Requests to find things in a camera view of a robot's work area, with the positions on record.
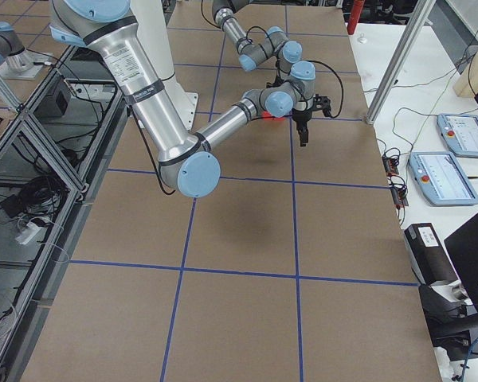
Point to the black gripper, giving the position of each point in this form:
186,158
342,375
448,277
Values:
273,84
302,116

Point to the red block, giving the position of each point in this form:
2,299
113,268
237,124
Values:
267,116

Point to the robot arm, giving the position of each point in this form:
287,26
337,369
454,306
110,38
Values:
259,40
121,33

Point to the red cylinder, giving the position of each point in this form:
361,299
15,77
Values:
355,15

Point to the near teach pendant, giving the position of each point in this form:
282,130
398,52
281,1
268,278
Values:
441,179

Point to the teach pendant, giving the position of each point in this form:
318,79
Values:
460,133
441,179

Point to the far teach pendant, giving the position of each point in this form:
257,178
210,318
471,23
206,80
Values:
460,133

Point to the black power box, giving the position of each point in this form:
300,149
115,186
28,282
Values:
429,262

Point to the black monitor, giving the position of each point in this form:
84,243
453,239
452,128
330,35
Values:
447,322

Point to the white pedestal base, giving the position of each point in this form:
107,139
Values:
171,59

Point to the aluminium frame post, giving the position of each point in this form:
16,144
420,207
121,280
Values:
405,44

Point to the aluminium side frame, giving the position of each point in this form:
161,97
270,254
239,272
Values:
59,123

